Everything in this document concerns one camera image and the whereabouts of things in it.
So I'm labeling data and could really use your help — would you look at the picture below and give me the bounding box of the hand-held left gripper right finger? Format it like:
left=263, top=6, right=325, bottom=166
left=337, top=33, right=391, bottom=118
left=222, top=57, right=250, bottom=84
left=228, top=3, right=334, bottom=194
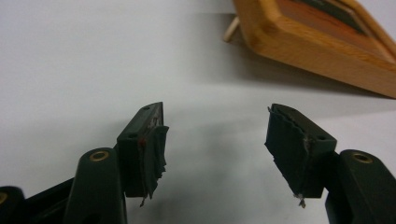
left=264, top=103, right=338, bottom=209

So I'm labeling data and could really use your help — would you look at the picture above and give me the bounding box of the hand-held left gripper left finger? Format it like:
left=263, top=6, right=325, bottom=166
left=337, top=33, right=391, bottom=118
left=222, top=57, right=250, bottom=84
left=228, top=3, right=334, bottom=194
left=116, top=101, right=170, bottom=208

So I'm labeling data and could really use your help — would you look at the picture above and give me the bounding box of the wooden picture frame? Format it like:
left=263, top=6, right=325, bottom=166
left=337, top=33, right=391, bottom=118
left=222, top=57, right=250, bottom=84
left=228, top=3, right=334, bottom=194
left=223, top=0, right=396, bottom=100

